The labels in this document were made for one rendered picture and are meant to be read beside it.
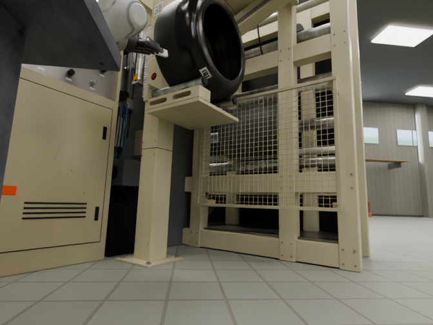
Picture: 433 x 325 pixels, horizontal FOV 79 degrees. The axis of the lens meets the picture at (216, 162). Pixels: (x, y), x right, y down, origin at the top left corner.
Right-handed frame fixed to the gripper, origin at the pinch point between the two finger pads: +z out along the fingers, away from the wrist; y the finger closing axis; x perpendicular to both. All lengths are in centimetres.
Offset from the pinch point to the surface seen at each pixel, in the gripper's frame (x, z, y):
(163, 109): 22.5, 10.0, 12.8
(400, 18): -202, 678, -115
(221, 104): 20.4, 42.0, -2.6
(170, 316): 91, -38, -26
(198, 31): -9.3, 14.5, -11.3
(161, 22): -18.9, 10.7, 7.5
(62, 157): 41, -24, 51
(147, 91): 10.7, 11.7, 24.1
